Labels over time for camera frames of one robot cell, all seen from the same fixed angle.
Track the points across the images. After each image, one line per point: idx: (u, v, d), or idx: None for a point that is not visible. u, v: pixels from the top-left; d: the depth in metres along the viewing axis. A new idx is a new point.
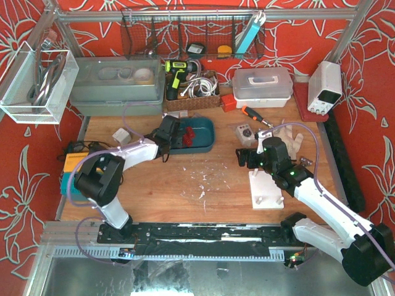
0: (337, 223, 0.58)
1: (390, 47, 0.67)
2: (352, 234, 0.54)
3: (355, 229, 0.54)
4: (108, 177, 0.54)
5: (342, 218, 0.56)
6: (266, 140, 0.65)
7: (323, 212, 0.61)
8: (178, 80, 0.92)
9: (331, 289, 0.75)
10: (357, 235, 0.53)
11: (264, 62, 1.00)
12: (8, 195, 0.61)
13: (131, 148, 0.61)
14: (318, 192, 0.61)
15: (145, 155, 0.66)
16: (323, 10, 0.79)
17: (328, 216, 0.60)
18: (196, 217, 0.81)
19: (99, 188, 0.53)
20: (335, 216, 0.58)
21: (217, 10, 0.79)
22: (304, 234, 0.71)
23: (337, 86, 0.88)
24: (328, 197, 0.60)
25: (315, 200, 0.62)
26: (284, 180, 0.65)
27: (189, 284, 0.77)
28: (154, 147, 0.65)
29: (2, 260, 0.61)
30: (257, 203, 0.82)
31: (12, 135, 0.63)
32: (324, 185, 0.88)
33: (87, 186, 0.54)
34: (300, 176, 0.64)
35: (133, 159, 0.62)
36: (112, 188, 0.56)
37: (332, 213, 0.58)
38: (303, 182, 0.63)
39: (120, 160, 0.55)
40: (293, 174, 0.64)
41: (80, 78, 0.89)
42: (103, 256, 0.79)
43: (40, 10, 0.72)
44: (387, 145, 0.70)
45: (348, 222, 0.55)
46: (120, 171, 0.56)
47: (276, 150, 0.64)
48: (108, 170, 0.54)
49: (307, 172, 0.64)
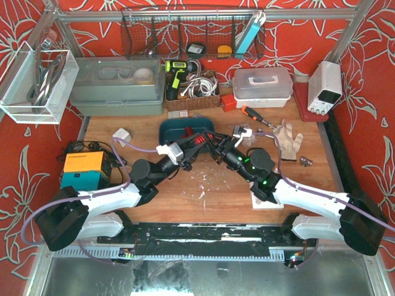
0: (321, 207, 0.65)
1: (391, 47, 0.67)
2: (337, 210, 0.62)
3: (336, 205, 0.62)
4: (65, 226, 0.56)
5: (323, 201, 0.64)
6: (257, 160, 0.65)
7: (305, 203, 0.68)
8: (178, 80, 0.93)
9: (330, 290, 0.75)
10: (340, 210, 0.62)
11: (264, 62, 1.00)
12: (8, 195, 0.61)
13: (101, 193, 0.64)
14: (293, 189, 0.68)
15: (123, 203, 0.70)
16: (323, 10, 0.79)
17: (311, 205, 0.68)
18: (196, 217, 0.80)
19: (50, 234, 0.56)
20: (316, 202, 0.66)
21: (217, 10, 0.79)
22: (303, 231, 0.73)
23: (337, 86, 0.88)
24: (303, 188, 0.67)
25: (294, 197, 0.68)
26: (261, 190, 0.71)
27: (189, 284, 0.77)
28: (136, 196, 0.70)
29: (3, 260, 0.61)
30: (257, 203, 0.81)
31: (13, 135, 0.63)
32: (324, 185, 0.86)
33: (44, 227, 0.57)
34: (273, 182, 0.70)
35: (105, 206, 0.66)
36: (66, 237, 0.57)
37: (313, 200, 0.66)
38: (277, 186, 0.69)
39: (84, 211, 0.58)
40: (267, 182, 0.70)
41: (80, 78, 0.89)
42: (103, 256, 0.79)
43: (40, 10, 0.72)
44: (387, 145, 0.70)
45: (328, 202, 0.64)
46: (80, 222, 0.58)
47: (266, 171, 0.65)
48: (68, 219, 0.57)
49: (278, 176, 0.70)
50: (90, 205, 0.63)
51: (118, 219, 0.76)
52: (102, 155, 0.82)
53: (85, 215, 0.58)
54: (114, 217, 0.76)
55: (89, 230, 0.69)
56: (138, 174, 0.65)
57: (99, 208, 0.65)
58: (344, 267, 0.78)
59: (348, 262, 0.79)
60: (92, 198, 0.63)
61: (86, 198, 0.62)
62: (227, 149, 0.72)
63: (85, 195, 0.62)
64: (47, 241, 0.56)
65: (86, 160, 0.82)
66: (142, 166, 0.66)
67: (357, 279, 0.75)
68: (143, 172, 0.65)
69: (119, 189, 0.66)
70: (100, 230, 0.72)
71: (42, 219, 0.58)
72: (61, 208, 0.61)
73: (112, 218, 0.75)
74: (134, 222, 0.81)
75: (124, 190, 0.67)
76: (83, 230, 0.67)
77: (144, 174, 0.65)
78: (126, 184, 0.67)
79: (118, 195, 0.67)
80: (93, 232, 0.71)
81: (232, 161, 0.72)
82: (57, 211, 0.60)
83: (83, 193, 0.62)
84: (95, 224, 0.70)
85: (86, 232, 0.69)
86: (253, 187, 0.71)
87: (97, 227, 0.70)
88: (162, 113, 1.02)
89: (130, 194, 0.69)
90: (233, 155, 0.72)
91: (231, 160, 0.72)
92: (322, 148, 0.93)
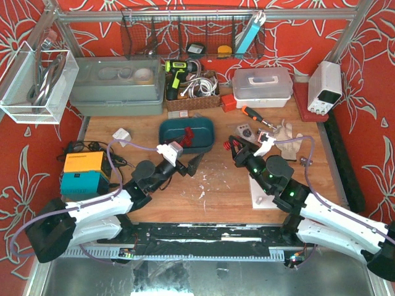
0: (355, 234, 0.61)
1: (390, 47, 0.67)
2: (376, 242, 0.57)
3: (375, 236, 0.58)
4: (54, 237, 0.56)
5: (360, 228, 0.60)
6: (272, 166, 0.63)
7: (337, 226, 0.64)
8: (178, 80, 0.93)
9: (331, 290, 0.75)
10: (379, 242, 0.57)
11: (264, 62, 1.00)
12: (8, 195, 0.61)
13: (90, 205, 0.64)
14: (326, 208, 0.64)
15: (115, 211, 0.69)
16: (323, 10, 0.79)
17: (343, 229, 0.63)
18: (196, 217, 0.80)
19: (40, 245, 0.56)
20: (351, 229, 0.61)
21: (217, 10, 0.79)
22: (310, 237, 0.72)
23: (338, 86, 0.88)
24: (338, 211, 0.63)
25: (326, 217, 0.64)
26: (285, 203, 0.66)
27: (189, 284, 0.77)
28: (127, 203, 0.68)
29: (3, 260, 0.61)
30: (257, 203, 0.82)
31: (13, 135, 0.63)
32: (324, 185, 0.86)
33: (34, 238, 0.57)
34: (299, 195, 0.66)
35: (95, 216, 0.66)
36: (57, 247, 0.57)
37: (347, 224, 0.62)
38: (307, 202, 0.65)
39: (71, 224, 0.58)
40: (294, 195, 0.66)
41: (80, 79, 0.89)
42: (103, 256, 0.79)
43: (40, 10, 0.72)
44: (387, 145, 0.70)
45: (366, 230, 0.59)
46: (69, 234, 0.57)
47: (285, 176, 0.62)
48: (56, 231, 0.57)
49: (304, 189, 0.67)
50: (79, 216, 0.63)
51: (116, 221, 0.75)
52: (102, 155, 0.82)
53: (73, 227, 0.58)
54: (112, 219, 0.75)
55: (83, 237, 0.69)
56: (141, 174, 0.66)
57: (89, 217, 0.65)
58: (344, 267, 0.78)
59: (349, 262, 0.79)
60: (80, 210, 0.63)
61: (74, 209, 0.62)
62: (247, 155, 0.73)
63: (73, 206, 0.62)
64: (37, 252, 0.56)
65: (86, 160, 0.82)
66: (146, 167, 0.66)
67: (357, 279, 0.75)
68: (147, 172, 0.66)
69: (109, 197, 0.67)
70: (95, 235, 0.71)
71: (31, 230, 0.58)
72: (50, 219, 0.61)
73: (108, 221, 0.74)
74: (134, 222, 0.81)
75: (115, 198, 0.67)
76: (74, 239, 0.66)
77: (150, 174, 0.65)
78: (118, 192, 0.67)
79: (108, 204, 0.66)
80: (88, 237, 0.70)
81: (252, 166, 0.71)
82: (47, 222, 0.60)
83: (70, 205, 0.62)
84: (89, 230, 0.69)
85: (80, 238, 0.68)
86: (276, 199, 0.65)
87: (90, 232, 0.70)
88: (162, 113, 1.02)
89: (122, 201, 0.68)
90: (255, 161, 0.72)
91: (252, 165, 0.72)
92: (322, 149, 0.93)
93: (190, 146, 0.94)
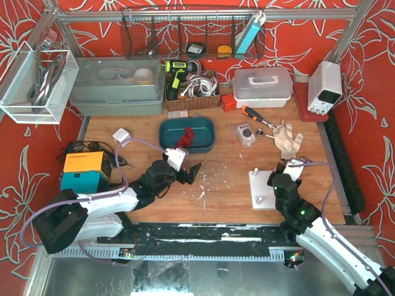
0: (349, 265, 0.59)
1: (390, 47, 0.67)
2: (365, 278, 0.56)
3: (366, 272, 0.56)
4: (65, 227, 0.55)
5: (355, 261, 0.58)
6: (276, 179, 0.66)
7: (334, 253, 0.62)
8: (178, 80, 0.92)
9: (330, 290, 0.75)
10: (369, 279, 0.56)
11: (264, 62, 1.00)
12: (8, 195, 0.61)
13: (100, 198, 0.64)
14: (329, 234, 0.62)
15: (121, 207, 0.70)
16: (323, 10, 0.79)
17: (339, 258, 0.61)
18: (196, 217, 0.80)
19: (49, 235, 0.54)
20: (347, 259, 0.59)
21: (218, 10, 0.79)
22: (306, 245, 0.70)
23: (337, 86, 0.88)
24: (340, 240, 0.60)
25: (326, 242, 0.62)
26: (294, 219, 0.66)
27: (189, 284, 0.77)
28: (133, 200, 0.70)
29: (3, 260, 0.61)
30: (257, 203, 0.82)
31: (13, 135, 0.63)
32: (324, 184, 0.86)
33: (42, 229, 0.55)
34: (310, 215, 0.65)
35: (103, 209, 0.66)
36: (65, 238, 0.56)
37: (344, 254, 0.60)
38: (314, 222, 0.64)
39: (83, 213, 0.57)
40: (304, 214, 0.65)
41: (80, 79, 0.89)
42: (103, 256, 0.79)
43: (40, 10, 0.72)
44: (387, 145, 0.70)
45: (360, 265, 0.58)
46: (79, 224, 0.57)
47: (287, 190, 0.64)
48: (67, 221, 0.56)
49: (316, 211, 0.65)
50: (89, 207, 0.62)
51: (118, 219, 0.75)
52: (102, 155, 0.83)
53: (84, 217, 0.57)
54: (113, 217, 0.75)
55: (87, 232, 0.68)
56: (156, 171, 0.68)
57: (97, 211, 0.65)
58: None
59: None
60: (91, 201, 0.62)
61: (85, 201, 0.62)
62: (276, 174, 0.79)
63: (84, 198, 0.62)
64: (45, 243, 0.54)
65: (86, 161, 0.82)
66: (160, 166, 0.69)
67: None
68: (163, 171, 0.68)
69: (117, 192, 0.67)
70: (97, 232, 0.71)
71: (39, 222, 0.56)
72: (59, 210, 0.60)
73: (110, 219, 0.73)
74: (134, 222, 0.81)
75: (122, 195, 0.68)
76: (81, 233, 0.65)
77: (165, 171, 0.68)
78: (125, 188, 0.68)
79: (116, 200, 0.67)
80: (92, 232, 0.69)
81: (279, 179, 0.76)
82: (55, 213, 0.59)
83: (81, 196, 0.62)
84: (94, 226, 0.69)
85: (85, 232, 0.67)
86: (285, 214, 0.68)
87: (95, 228, 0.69)
88: (162, 113, 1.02)
89: (129, 198, 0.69)
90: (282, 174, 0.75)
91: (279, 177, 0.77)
92: (322, 149, 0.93)
93: (190, 146, 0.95)
